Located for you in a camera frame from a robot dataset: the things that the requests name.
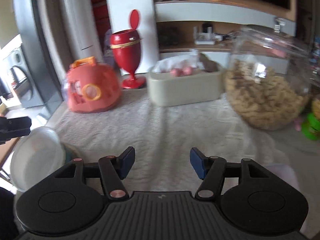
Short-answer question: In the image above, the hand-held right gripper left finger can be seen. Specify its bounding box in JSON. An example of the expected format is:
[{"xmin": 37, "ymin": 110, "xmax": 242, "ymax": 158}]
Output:
[{"xmin": 54, "ymin": 146, "xmax": 136, "ymax": 202}]

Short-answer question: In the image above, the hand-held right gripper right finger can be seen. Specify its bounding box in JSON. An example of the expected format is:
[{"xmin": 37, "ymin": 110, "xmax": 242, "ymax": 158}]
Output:
[{"xmin": 189, "ymin": 147, "xmax": 273, "ymax": 200}]

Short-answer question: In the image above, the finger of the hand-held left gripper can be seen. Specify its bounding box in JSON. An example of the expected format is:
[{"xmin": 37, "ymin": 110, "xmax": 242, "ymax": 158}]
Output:
[{"xmin": 0, "ymin": 116, "xmax": 32, "ymax": 144}]

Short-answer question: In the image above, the white lace tablecloth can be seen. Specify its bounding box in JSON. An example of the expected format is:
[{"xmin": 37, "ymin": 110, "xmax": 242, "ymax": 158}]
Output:
[{"xmin": 54, "ymin": 87, "xmax": 320, "ymax": 193}]

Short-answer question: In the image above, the beige storage box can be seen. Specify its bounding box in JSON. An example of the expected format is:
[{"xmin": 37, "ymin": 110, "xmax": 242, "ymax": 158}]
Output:
[{"xmin": 147, "ymin": 64, "xmax": 225, "ymax": 107}]

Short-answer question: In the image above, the orange toy carry case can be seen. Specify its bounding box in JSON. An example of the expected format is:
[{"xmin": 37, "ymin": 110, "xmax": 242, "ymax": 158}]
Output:
[{"xmin": 65, "ymin": 56, "xmax": 123, "ymax": 113}]

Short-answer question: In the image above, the clear jar of peanuts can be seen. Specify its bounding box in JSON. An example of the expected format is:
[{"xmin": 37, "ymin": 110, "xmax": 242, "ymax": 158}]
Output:
[{"xmin": 224, "ymin": 25, "xmax": 312, "ymax": 131}]

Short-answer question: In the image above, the pink round item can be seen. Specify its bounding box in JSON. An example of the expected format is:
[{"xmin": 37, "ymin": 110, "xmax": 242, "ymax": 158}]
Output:
[{"xmin": 170, "ymin": 67, "xmax": 198, "ymax": 77}]

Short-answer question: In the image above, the grey-brown item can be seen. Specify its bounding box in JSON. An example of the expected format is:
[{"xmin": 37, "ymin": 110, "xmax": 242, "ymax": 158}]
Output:
[{"xmin": 199, "ymin": 54, "xmax": 221, "ymax": 72}]

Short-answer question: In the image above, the white cloth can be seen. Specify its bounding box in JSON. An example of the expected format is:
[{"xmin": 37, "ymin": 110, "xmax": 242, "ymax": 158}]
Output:
[{"xmin": 152, "ymin": 50, "xmax": 200, "ymax": 73}]

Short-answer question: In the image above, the red goblet-shaped bin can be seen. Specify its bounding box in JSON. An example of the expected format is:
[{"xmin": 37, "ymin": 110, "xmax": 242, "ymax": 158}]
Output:
[{"xmin": 110, "ymin": 9, "xmax": 147, "ymax": 89}]

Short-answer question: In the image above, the green-lidded clear jar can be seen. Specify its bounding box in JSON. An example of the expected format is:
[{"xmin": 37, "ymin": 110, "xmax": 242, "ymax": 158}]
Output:
[{"xmin": 301, "ymin": 97, "xmax": 320, "ymax": 140}]

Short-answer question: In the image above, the white router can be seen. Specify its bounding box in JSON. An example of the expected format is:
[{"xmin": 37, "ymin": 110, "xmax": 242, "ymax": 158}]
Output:
[{"xmin": 194, "ymin": 25, "xmax": 215, "ymax": 45}]

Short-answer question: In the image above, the white and wood cabinet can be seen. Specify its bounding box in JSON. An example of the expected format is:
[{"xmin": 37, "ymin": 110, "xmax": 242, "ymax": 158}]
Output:
[{"xmin": 152, "ymin": 0, "xmax": 298, "ymax": 75}]

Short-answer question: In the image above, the white tall cabinet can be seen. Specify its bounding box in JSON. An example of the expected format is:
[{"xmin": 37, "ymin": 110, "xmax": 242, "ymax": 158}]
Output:
[{"xmin": 56, "ymin": 0, "xmax": 160, "ymax": 75}]

